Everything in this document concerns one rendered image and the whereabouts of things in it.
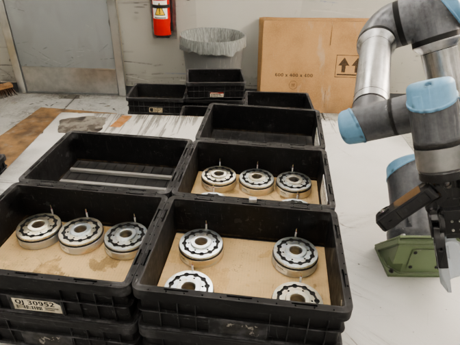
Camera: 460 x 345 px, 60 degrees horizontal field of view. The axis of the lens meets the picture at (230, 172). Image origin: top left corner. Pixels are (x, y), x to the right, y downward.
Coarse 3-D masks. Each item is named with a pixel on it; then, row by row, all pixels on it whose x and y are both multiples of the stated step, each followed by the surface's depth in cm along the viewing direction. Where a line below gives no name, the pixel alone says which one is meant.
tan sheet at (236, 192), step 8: (200, 176) 124; (200, 184) 120; (312, 184) 121; (192, 192) 116; (200, 192) 116; (232, 192) 116; (240, 192) 116; (272, 192) 117; (312, 192) 117; (280, 200) 114; (304, 200) 114; (312, 200) 114
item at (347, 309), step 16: (272, 208) 94; (288, 208) 94; (304, 208) 94; (320, 208) 94; (160, 224) 88; (336, 224) 89; (336, 240) 85; (144, 256) 79; (144, 272) 76; (144, 288) 72; (160, 288) 73; (176, 288) 73; (192, 304) 72; (208, 304) 72; (224, 304) 71; (240, 304) 71; (256, 304) 70; (272, 304) 70; (288, 304) 70; (304, 304) 70; (320, 304) 70; (352, 304) 70; (336, 320) 70
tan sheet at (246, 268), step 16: (176, 240) 98; (224, 240) 99; (240, 240) 99; (176, 256) 94; (224, 256) 94; (240, 256) 94; (256, 256) 94; (320, 256) 95; (176, 272) 89; (208, 272) 90; (224, 272) 90; (240, 272) 90; (256, 272) 90; (272, 272) 90; (320, 272) 90; (224, 288) 86; (240, 288) 86; (256, 288) 86; (272, 288) 86; (320, 288) 86
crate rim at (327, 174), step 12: (192, 144) 120; (228, 144) 121; (240, 144) 120; (252, 144) 121; (264, 144) 121; (324, 156) 115; (324, 168) 109; (180, 180) 103; (180, 192) 98; (288, 204) 95; (300, 204) 95; (312, 204) 95
